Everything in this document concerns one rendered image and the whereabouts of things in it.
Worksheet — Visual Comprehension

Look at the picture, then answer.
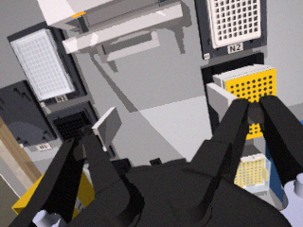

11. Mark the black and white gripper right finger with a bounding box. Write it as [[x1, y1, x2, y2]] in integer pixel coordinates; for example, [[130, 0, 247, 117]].
[[168, 83, 303, 227]]

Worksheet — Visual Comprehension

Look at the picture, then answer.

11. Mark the blue open-top bin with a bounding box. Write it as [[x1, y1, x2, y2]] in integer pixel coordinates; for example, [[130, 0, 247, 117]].
[[265, 142, 284, 202]]

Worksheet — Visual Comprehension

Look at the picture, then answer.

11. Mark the black multi-well plate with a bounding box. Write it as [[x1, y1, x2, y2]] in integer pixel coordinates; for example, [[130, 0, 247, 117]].
[[53, 112, 92, 142]]

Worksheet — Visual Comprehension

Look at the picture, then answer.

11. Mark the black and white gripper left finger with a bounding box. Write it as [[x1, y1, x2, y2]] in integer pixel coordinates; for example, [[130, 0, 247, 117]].
[[9, 107, 136, 227]]

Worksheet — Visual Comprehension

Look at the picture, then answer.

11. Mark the beige label with h1 text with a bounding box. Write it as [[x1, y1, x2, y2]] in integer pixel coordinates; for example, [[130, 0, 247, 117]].
[[36, 143, 52, 150]]

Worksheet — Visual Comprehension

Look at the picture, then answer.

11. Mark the grey bench mat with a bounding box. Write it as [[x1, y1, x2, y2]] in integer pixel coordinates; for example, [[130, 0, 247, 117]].
[[0, 0, 303, 167]]

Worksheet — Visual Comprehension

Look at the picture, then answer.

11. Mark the white multiwell plate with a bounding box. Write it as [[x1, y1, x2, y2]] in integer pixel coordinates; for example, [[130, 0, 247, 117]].
[[206, 0, 260, 48]]

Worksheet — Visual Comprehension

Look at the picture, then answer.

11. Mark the yellow open-top box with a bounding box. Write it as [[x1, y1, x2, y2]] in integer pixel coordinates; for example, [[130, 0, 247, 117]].
[[11, 171, 95, 219]]

